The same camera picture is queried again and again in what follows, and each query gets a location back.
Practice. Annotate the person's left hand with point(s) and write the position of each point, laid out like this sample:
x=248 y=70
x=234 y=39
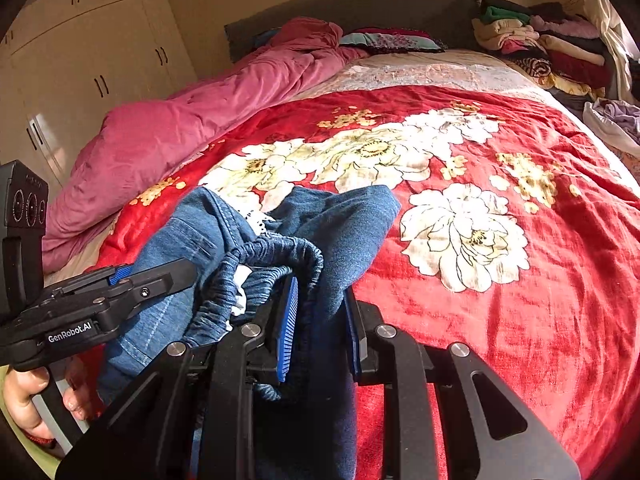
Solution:
x=22 y=400

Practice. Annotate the red floral blanket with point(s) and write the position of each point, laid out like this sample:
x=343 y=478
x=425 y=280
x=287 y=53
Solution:
x=500 y=310

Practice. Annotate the white hanging cloth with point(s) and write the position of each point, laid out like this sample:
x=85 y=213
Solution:
x=607 y=25

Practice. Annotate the pink quilt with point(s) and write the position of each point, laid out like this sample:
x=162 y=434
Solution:
x=165 y=140

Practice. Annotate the red wristband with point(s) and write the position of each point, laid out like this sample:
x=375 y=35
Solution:
x=39 y=441

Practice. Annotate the blue denim pants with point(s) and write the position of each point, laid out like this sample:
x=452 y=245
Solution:
x=340 y=225

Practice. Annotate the teal patterned pillow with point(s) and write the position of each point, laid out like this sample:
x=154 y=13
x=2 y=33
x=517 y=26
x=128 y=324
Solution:
x=390 y=40

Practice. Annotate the dark upholstered headboard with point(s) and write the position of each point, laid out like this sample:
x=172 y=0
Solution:
x=375 y=10

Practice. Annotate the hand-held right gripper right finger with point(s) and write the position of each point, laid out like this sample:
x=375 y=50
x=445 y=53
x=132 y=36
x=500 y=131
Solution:
x=352 y=332

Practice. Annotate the pile of folded clothes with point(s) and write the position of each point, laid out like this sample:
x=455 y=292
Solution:
x=545 y=45

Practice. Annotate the lilac crumpled cloth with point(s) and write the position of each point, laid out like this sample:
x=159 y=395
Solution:
x=615 y=125

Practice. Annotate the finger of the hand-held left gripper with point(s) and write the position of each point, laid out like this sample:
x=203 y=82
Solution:
x=165 y=280
x=95 y=279

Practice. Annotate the cream wardrobe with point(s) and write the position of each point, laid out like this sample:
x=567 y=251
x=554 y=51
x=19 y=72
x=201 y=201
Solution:
x=100 y=35

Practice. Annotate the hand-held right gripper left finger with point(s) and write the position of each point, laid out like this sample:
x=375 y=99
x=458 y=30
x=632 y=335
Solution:
x=287 y=325

